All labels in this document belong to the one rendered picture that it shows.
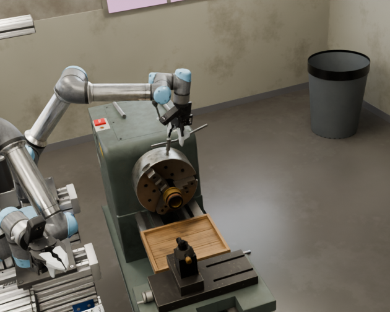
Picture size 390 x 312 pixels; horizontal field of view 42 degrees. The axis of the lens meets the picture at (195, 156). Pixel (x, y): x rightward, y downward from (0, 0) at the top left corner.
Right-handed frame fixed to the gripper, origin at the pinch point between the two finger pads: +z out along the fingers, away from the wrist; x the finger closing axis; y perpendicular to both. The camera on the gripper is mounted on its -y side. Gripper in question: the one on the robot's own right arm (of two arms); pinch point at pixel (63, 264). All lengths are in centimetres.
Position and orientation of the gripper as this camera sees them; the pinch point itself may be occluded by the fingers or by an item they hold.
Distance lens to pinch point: 142.4
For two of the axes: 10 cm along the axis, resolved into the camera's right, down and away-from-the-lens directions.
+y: -0.2, 9.0, 4.4
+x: -7.4, 2.8, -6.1
